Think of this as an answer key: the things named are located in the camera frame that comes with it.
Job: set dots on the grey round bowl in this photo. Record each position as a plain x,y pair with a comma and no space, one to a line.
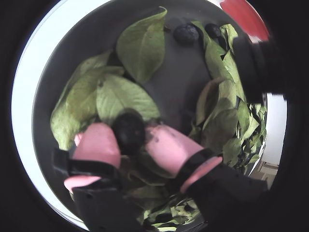
181,79

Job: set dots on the red collapsible silicone cup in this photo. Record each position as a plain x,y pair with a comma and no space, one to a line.
243,17

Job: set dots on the black plastic mount part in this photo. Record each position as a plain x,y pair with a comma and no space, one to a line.
260,67

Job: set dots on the pink-tipped black gripper finger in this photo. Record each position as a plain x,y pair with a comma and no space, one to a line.
169,149
96,145

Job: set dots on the brownish curled leaf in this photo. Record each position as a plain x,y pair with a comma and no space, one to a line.
205,101

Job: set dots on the dark blueberry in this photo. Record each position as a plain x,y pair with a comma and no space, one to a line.
186,33
129,131
213,30

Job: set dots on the green leaf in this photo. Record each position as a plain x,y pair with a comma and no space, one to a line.
94,64
222,128
142,46
77,106
230,33
214,60
123,99

